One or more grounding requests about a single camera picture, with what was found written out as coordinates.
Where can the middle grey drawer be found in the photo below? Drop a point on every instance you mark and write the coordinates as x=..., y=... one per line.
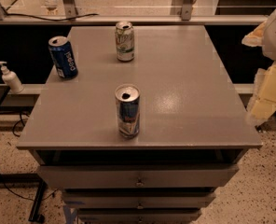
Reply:
x=139, y=200

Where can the white pump dispenser bottle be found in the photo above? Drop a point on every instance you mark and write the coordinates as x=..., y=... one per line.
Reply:
x=10, y=78

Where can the Red Bull can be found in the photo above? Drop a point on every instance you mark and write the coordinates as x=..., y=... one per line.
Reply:
x=128, y=109

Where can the grey drawer cabinet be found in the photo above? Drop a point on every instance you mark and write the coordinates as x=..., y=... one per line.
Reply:
x=140, y=142

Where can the metal bracket post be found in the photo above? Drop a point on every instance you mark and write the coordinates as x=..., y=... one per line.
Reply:
x=186, y=9
x=70, y=8

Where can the left metal bracket post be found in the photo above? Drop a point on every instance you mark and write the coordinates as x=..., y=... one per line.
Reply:
x=70, y=8

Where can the blue Pepsi can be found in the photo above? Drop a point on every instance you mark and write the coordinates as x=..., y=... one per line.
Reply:
x=63, y=57

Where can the green and white soda can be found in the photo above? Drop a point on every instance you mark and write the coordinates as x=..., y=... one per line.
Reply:
x=124, y=35

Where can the top grey drawer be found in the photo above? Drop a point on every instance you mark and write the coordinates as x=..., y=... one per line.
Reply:
x=138, y=176

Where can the right metal bracket post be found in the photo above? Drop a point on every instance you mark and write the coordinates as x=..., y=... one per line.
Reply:
x=186, y=9

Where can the bottom grey drawer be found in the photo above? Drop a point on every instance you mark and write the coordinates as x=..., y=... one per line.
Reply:
x=138, y=216

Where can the black table leg stand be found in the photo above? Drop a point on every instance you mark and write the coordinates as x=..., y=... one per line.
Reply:
x=24, y=178

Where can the grey drawer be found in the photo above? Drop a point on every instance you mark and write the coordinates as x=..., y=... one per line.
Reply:
x=139, y=200
x=138, y=176
x=138, y=216

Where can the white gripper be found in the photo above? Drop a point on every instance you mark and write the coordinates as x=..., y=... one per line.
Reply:
x=263, y=100

